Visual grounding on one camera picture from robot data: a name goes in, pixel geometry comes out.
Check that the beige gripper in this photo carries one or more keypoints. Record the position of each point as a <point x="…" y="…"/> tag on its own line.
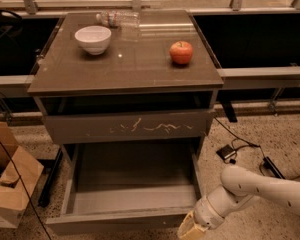
<point x="203" y="215"/>

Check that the drawer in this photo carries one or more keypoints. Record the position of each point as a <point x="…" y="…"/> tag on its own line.
<point x="128" y="126"/>
<point x="123" y="186"/>

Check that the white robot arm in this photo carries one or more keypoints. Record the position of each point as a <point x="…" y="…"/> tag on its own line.
<point x="239" y="189"/>

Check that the grey drawer cabinet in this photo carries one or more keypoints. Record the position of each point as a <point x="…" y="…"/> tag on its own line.
<point x="135" y="74"/>

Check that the black power adapter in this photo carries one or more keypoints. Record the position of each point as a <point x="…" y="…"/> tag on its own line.
<point x="226" y="152"/>

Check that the black metal stand leg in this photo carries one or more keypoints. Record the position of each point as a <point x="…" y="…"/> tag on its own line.
<point x="268" y="164"/>

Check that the black left stand leg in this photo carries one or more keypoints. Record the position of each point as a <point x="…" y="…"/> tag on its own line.
<point x="52" y="167"/>

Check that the red apple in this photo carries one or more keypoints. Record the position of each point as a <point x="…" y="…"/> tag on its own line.
<point x="181" y="52"/>

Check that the open cardboard box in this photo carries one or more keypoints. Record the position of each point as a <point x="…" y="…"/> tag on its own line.
<point x="19" y="174"/>

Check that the white ceramic bowl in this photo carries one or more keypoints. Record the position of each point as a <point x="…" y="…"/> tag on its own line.
<point x="93" y="39"/>

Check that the clear plastic water bottle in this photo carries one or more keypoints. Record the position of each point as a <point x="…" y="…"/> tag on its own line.
<point x="118" y="19"/>

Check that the metal window railing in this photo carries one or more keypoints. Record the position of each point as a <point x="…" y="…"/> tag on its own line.
<point x="234" y="78"/>

